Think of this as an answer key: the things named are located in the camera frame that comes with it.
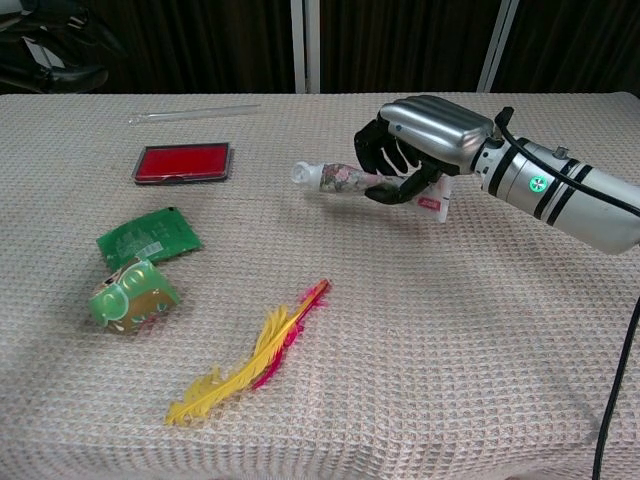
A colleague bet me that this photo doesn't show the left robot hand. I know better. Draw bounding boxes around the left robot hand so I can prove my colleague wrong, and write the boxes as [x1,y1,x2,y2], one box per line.
[0,4,110,95]

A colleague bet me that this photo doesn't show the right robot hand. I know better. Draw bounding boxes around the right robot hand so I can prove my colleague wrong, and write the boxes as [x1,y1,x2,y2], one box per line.
[353,94,496,206]

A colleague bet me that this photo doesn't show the clear glass tube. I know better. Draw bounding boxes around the clear glass tube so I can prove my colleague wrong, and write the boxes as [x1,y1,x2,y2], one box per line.
[127,103,263,127]

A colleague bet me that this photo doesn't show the red ink pad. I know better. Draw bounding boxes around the red ink pad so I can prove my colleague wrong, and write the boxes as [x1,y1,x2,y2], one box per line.
[131,142,235,187]

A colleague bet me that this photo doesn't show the beige waffle tablecloth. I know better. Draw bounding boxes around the beige waffle tablecloth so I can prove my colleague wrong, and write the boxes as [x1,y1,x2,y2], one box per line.
[0,91,640,480]

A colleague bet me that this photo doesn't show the green foil packet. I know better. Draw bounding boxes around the green foil packet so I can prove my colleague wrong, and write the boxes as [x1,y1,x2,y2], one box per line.
[95,205,204,274]

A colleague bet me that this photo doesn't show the red feather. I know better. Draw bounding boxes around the red feather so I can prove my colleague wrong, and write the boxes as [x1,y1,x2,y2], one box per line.
[249,278,334,391]

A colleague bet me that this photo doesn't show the green gold crushed carton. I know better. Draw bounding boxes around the green gold crushed carton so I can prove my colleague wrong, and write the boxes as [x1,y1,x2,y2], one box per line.
[88,258,182,337]

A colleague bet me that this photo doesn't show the yellow feather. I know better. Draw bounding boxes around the yellow feather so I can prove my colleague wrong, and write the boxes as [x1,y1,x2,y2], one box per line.
[164,304,306,427]

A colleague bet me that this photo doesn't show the white metal frame post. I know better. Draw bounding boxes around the white metal frame post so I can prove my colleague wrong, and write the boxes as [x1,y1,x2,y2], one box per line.
[291,0,322,95]
[475,0,521,94]

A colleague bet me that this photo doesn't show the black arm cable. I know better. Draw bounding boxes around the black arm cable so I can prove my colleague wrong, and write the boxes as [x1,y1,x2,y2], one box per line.
[494,107,640,480]

